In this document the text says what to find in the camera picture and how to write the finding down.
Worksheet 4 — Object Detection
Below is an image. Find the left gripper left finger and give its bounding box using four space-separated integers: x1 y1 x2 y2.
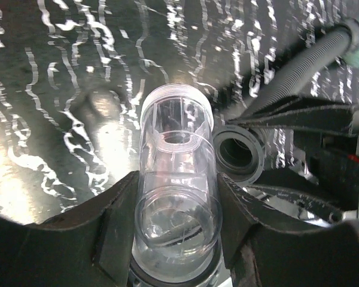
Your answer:
0 171 139 286

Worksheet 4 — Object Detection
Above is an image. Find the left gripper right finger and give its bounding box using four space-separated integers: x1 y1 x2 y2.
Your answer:
217 173 359 286

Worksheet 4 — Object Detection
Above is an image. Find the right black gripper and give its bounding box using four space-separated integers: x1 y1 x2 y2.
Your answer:
227 96 359 224

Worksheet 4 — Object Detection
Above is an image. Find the black corrugated hose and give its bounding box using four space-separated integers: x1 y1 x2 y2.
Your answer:
212 17 359 185

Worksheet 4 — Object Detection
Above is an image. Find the clear plastic canister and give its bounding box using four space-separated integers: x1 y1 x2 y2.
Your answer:
130 84 222 286

